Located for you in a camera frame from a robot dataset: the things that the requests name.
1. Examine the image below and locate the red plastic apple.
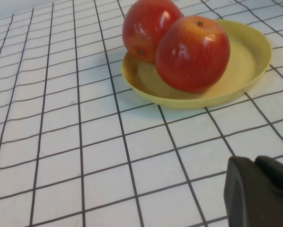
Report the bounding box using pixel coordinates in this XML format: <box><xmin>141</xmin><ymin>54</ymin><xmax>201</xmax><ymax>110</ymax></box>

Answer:
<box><xmin>155</xmin><ymin>15</ymin><xmax>231</xmax><ymax>94</ymax></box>
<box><xmin>122</xmin><ymin>0</ymin><xmax>184</xmax><ymax>64</ymax></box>

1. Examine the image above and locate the white grid tablecloth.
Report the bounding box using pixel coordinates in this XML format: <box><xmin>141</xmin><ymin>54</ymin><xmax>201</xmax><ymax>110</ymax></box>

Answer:
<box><xmin>0</xmin><ymin>0</ymin><xmax>283</xmax><ymax>227</ymax></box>

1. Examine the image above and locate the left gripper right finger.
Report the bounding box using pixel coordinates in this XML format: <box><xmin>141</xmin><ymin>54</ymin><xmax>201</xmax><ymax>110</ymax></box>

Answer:
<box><xmin>254</xmin><ymin>155</ymin><xmax>283</xmax><ymax>201</ymax></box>

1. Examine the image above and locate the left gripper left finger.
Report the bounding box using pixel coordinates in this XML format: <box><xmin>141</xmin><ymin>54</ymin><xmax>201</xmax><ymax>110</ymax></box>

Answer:
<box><xmin>223</xmin><ymin>156</ymin><xmax>283</xmax><ymax>227</ymax></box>

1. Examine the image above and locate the yellow plastic plate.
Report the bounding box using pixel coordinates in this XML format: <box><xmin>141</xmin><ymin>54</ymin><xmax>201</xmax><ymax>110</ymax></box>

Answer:
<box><xmin>121</xmin><ymin>18</ymin><xmax>274</xmax><ymax>110</ymax></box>

